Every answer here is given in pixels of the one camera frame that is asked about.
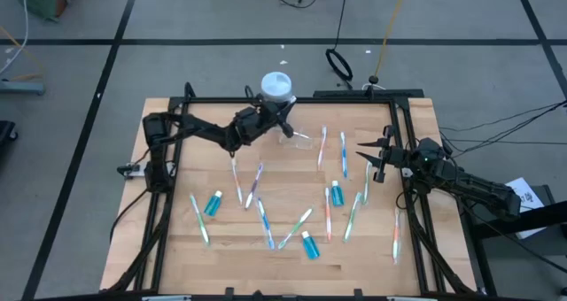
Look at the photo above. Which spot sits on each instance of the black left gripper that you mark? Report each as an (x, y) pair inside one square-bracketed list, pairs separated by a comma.
[(252, 124)]

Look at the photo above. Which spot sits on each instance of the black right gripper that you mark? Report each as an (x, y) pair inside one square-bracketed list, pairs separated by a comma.
[(396, 157)]

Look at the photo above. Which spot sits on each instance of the clear plastic organizer box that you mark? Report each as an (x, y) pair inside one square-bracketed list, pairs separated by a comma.
[(305, 144)]

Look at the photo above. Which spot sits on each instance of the green toothbrush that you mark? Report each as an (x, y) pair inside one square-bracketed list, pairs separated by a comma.
[(295, 228), (352, 217), (199, 220), (367, 183)]

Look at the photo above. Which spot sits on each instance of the blue mouthwash bottle white cap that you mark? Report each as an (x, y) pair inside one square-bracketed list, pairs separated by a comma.
[(337, 195), (310, 247), (213, 204)]

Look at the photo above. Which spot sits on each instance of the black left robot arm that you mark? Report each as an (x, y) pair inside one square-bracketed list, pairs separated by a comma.
[(199, 130)]

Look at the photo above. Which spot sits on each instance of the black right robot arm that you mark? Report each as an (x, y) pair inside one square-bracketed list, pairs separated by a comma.
[(478, 188)]

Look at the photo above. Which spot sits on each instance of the black round floor knob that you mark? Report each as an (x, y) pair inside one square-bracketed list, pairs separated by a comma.
[(373, 79)]

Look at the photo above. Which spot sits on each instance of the white printed booklet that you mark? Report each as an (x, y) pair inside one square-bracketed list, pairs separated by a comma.
[(529, 197)]

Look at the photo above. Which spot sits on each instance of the black side stand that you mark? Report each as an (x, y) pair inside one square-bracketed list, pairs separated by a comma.
[(553, 212)]

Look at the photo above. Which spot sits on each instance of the grey flat floor base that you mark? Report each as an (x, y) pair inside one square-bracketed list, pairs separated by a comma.
[(22, 87)]

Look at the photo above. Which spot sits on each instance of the green orange bag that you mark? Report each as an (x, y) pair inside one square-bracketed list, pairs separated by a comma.
[(42, 0)]

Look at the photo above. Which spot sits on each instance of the black caster object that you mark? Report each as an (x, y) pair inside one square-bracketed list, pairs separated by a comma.
[(5, 130)]

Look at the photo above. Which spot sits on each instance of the silver bracket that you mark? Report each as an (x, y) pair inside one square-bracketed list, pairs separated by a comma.
[(412, 298), (166, 298)]

